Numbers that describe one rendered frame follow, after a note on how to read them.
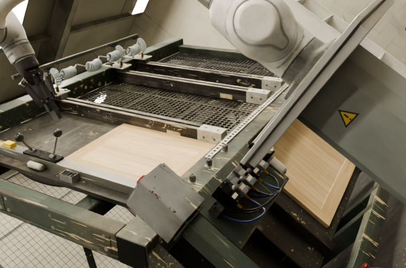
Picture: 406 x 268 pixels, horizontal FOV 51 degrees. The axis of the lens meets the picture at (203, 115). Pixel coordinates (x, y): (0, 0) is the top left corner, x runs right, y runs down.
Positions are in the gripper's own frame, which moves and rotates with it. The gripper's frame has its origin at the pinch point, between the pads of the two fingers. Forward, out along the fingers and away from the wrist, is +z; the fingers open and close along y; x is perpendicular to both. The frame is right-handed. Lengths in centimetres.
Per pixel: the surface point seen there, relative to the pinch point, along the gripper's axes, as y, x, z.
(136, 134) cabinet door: -51, -20, 24
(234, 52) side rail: -196, -30, 10
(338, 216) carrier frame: -100, 31, 113
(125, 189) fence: -9.3, 2.2, 38.0
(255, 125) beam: -77, 26, 47
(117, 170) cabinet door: -19.3, -8.4, 31.7
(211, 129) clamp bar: -60, 14, 38
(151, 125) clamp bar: -58, -15, 24
